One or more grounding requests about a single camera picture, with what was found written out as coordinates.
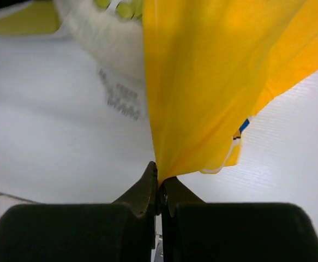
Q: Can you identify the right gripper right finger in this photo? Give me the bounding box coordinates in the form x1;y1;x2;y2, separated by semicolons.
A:
159;177;318;261

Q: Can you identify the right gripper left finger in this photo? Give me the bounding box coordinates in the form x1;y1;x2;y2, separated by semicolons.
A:
0;162;157;261

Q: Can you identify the yellow pillowcase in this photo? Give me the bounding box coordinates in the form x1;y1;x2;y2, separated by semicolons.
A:
142;1;318;183

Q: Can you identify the cream quilted pillow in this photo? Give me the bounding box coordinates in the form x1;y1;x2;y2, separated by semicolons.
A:
0;0;148;82

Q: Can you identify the white pillow care label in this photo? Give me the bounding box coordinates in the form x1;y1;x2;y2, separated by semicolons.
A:
98;65;148;121

